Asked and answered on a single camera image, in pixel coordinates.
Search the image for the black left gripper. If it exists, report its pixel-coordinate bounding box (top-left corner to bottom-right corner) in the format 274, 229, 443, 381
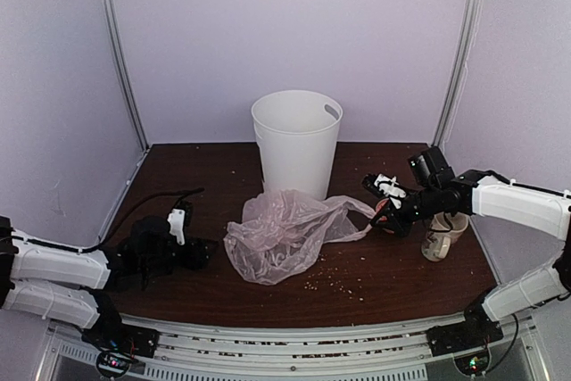
140, 235, 219, 280

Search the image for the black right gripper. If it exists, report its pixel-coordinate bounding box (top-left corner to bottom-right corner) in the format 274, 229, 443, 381
370, 184, 442, 238

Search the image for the translucent pink plastic bag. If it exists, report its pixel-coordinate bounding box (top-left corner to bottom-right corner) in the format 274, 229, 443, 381
223, 190, 376, 286

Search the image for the white plastic trash bin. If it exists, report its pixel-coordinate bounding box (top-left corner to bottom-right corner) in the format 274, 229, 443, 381
251, 90, 343, 201

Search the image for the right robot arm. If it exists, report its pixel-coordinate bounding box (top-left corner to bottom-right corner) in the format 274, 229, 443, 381
362, 168, 570, 356

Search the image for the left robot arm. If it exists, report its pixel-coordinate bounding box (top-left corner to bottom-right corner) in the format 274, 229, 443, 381
1, 210, 218, 352

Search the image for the red patterned ceramic bowl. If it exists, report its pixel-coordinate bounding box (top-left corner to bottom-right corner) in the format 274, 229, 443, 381
376, 199, 394, 236

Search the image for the cream patterned ceramic mug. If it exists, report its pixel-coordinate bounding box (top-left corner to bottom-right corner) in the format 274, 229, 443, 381
421, 212, 469, 261

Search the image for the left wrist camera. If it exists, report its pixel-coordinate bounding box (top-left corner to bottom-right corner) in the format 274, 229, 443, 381
167, 201, 194, 246

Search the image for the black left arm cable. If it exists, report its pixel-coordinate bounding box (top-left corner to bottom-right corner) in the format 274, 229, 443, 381
0, 187, 206, 261

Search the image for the front aluminium rail base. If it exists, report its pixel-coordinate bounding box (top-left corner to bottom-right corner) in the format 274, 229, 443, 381
35, 309, 550, 381

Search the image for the right aluminium frame post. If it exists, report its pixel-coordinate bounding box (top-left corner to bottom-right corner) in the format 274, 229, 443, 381
432, 0, 482, 149

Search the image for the aluminium frame post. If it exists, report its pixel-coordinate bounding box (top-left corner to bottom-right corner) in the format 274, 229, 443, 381
102, 0, 150, 152
432, 0, 482, 149

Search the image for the left aluminium frame post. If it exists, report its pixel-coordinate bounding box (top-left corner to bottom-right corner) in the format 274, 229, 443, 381
102, 0, 150, 152

